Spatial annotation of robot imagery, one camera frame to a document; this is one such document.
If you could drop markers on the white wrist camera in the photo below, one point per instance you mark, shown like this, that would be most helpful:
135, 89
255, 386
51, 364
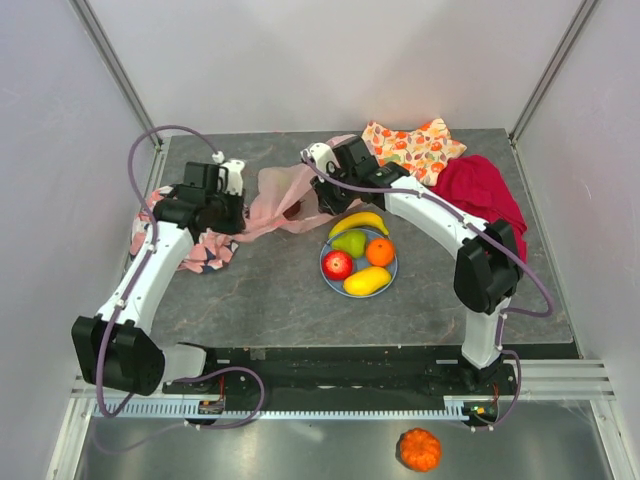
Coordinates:
230, 174
321, 156

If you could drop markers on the orange fake orange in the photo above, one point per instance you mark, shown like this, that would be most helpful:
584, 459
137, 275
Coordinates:
380, 252

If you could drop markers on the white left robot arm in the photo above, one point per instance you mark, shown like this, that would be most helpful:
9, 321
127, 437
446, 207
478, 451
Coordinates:
113, 347

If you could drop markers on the white slotted cable duct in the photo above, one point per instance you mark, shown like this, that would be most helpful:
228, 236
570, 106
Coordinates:
193, 409

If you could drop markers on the aluminium frame post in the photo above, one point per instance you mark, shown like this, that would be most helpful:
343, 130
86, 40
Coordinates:
550, 73
100, 39

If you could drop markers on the orange fake pumpkin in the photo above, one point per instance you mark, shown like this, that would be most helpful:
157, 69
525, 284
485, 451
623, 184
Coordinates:
419, 450

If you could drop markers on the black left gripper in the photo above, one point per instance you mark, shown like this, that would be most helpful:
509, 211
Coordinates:
235, 224

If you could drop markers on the red fake apple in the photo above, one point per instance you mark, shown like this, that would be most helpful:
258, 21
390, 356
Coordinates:
337, 265

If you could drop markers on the pink translucent plastic bag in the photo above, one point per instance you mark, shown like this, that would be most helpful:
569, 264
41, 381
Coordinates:
279, 187

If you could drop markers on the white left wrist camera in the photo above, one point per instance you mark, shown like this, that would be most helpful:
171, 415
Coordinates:
230, 174

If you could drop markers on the right aluminium frame post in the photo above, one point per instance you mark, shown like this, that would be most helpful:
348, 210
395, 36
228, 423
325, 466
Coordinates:
550, 73

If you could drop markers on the yellow fake banana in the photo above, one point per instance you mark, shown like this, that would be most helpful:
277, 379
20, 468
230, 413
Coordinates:
360, 219

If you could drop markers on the dark purple fake fruit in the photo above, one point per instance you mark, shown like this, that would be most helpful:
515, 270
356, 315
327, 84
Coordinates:
291, 212

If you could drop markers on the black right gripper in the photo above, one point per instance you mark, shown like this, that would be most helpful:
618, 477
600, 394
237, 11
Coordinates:
326, 201

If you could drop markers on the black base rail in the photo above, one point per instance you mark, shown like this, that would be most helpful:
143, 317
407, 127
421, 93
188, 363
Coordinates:
428, 371

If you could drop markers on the blue plate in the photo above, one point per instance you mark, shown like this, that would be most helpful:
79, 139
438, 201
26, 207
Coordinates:
359, 264

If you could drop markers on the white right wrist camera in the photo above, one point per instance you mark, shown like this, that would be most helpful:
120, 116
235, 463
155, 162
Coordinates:
321, 156

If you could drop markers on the green fake pear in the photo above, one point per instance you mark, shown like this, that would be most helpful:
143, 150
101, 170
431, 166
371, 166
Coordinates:
352, 242

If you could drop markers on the left aluminium frame post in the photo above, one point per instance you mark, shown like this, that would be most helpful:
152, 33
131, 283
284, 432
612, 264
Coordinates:
100, 39

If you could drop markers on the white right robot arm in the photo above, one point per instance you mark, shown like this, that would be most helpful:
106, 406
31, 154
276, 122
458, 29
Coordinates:
487, 264

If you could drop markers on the pink navy patterned cloth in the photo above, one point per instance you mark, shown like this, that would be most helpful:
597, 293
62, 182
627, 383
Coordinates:
210, 252

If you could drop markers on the yellow floral cloth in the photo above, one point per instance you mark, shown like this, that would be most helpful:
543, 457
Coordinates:
424, 152

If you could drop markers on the red cloth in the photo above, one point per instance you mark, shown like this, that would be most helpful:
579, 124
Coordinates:
474, 184

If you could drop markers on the yellow fake mango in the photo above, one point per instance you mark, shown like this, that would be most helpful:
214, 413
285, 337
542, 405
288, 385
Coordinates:
367, 281

